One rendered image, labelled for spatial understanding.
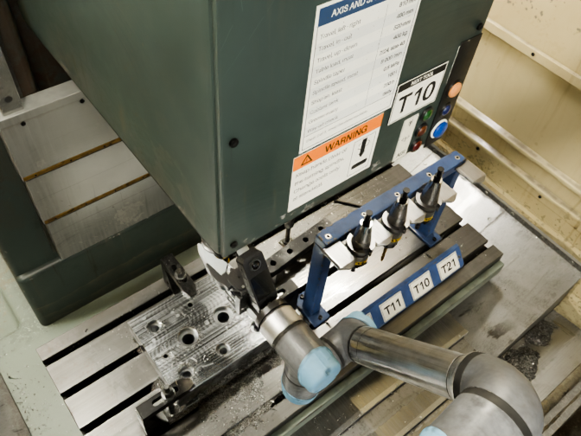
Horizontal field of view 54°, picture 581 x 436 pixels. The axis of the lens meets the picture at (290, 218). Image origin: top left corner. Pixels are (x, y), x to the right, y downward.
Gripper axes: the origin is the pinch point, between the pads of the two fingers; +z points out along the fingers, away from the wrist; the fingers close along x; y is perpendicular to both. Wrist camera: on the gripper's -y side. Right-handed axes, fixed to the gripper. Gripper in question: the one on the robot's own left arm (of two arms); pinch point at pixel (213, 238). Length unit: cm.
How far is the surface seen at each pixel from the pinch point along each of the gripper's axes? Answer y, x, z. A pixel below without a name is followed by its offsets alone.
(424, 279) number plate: 36, 52, -22
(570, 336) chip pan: 65, 95, -56
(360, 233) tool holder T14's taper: 2.9, 27.1, -14.5
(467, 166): 9, 68, -12
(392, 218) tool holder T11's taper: 5.7, 37.7, -14.4
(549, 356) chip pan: 65, 83, -56
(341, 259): 8.4, 22.6, -15.0
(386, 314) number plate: 37, 37, -23
